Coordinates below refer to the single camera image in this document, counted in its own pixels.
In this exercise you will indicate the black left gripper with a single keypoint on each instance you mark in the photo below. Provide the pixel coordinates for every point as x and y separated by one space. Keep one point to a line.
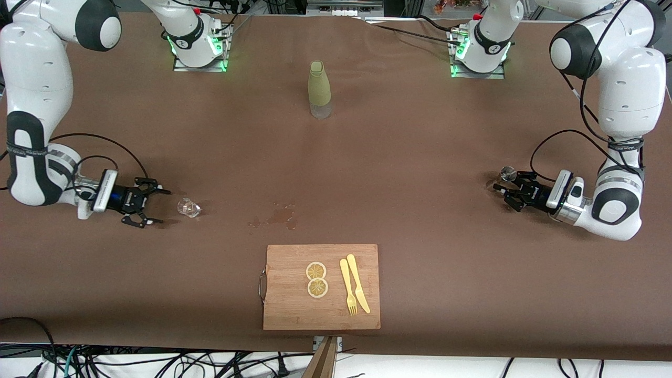
534 194

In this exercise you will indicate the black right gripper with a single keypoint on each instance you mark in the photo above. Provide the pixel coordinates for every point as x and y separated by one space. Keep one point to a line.
125 198

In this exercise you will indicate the steel jigger measuring cup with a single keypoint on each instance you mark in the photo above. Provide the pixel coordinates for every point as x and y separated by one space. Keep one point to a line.
508 172

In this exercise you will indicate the clear glass shaker cup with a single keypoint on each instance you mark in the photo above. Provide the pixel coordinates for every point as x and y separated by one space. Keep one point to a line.
188 208

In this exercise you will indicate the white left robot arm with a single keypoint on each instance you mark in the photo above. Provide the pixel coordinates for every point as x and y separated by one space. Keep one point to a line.
632 89

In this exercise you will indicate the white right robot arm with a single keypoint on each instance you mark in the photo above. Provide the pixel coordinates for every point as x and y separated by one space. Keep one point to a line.
37 79

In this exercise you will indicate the brown table cloth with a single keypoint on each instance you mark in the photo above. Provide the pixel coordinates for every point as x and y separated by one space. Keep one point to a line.
525 289

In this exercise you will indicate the wooden cutting board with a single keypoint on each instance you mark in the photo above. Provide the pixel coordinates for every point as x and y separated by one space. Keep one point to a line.
289 310

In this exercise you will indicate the lemon slice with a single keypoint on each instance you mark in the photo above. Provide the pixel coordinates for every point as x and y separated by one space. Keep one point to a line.
316 271
317 287

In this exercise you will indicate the yellow plastic knife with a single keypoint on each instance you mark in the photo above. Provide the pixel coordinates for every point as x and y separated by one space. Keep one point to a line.
355 275

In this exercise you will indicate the yellow plastic fork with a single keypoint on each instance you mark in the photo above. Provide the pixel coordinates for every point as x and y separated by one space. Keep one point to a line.
346 283

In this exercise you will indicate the green sleeved glass bottle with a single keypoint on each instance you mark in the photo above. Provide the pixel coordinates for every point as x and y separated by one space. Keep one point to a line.
319 86

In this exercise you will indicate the grey metal equipment rack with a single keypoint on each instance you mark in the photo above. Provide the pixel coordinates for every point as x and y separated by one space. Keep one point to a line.
344 8

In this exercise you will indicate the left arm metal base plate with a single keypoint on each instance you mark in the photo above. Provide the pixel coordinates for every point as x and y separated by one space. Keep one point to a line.
496 76

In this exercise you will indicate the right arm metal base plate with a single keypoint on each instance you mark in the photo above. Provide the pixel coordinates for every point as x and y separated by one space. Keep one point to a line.
210 69

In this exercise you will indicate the small metal bracket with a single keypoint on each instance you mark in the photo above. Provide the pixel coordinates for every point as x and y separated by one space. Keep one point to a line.
339 341

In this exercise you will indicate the wooden post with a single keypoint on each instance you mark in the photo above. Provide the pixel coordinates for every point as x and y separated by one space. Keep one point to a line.
321 365

